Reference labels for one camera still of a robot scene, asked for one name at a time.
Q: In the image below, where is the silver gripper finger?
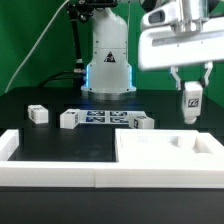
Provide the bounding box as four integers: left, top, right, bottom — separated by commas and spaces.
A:
170, 66, 182, 90
199, 62, 213, 88

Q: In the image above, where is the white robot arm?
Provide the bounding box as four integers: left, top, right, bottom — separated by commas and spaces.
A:
78, 0, 224, 99

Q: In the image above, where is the blue marker tag sheet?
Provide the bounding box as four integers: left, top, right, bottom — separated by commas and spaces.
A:
79, 110, 146, 124

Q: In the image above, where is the white square table top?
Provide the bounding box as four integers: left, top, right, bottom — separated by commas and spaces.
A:
115, 129, 224, 163

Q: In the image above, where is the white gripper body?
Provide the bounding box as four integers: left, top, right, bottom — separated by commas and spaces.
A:
138, 20, 224, 71

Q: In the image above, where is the white U-shaped fence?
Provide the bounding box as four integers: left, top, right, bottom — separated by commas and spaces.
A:
0, 129, 224, 189

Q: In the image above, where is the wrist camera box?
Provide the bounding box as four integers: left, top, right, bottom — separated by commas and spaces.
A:
140, 2, 180, 30

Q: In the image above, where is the grey cable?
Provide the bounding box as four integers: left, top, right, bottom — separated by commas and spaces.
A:
4, 0, 71, 94

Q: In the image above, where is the black cable hose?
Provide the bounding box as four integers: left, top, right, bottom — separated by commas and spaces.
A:
37, 2, 88, 89

